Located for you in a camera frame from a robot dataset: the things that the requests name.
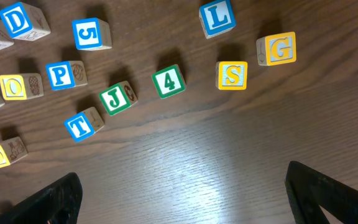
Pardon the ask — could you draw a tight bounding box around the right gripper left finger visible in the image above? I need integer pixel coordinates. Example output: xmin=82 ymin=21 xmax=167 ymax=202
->
xmin=0 ymin=172 xmax=83 ymax=224

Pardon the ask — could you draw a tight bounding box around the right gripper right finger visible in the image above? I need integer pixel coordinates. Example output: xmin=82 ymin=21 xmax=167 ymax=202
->
xmin=285 ymin=161 xmax=358 ymax=224

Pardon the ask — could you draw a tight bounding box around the yellow O block bottom row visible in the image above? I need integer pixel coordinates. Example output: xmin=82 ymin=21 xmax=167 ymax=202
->
xmin=0 ymin=137 xmax=28 ymax=168

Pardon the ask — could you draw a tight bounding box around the yellow o block row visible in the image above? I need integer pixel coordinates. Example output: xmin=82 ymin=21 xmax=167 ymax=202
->
xmin=0 ymin=73 xmax=44 ymax=101
xmin=0 ymin=137 xmax=28 ymax=168

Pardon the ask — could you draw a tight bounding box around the blue T block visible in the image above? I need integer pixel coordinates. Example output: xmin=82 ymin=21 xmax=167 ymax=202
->
xmin=64 ymin=107 xmax=105 ymax=142

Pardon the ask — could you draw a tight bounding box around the green J block right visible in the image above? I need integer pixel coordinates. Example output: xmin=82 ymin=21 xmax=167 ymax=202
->
xmin=99 ymin=81 xmax=138 ymax=116

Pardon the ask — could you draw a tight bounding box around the yellow O block middle row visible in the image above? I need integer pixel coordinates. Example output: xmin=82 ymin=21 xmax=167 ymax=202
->
xmin=0 ymin=73 xmax=44 ymax=101

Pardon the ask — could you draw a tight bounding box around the blue P block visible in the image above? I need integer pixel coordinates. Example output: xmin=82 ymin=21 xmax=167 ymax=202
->
xmin=45 ymin=60 xmax=88 ymax=91

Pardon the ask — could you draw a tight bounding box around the yellow S block bottom right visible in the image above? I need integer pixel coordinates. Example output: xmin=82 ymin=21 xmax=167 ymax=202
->
xmin=216 ymin=61 xmax=248 ymax=91

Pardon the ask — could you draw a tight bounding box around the yellow G block far right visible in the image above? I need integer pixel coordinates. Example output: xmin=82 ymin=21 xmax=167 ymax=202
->
xmin=256 ymin=32 xmax=296 ymax=66

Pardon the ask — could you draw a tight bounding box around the green 4 block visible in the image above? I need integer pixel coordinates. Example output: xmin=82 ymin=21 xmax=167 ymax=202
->
xmin=151 ymin=64 xmax=186 ymax=99

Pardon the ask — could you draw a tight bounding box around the blue 5 block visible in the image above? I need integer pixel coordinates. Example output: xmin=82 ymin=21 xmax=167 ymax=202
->
xmin=71 ymin=17 xmax=112 ymax=51

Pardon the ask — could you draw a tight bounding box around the blue D block centre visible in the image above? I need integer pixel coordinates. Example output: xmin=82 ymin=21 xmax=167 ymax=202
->
xmin=0 ymin=2 xmax=51 ymax=41

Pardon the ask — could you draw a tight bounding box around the blue L block right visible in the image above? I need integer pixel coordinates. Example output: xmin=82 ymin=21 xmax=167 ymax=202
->
xmin=199 ymin=0 xmax=236 ymax=39

